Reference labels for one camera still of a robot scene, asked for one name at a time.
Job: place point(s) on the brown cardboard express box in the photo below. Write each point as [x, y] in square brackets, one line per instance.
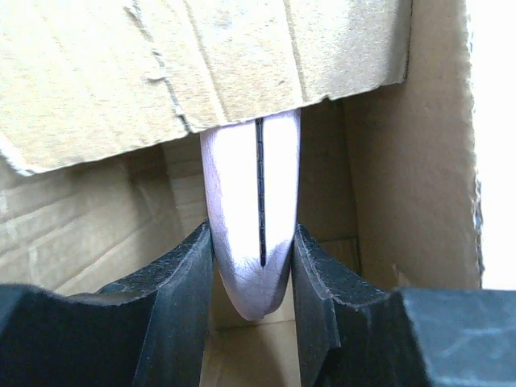
[103, 104]

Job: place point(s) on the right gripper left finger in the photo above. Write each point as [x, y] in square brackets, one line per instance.
[145, 329]

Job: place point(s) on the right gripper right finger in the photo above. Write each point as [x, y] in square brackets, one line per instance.
[350, 333]

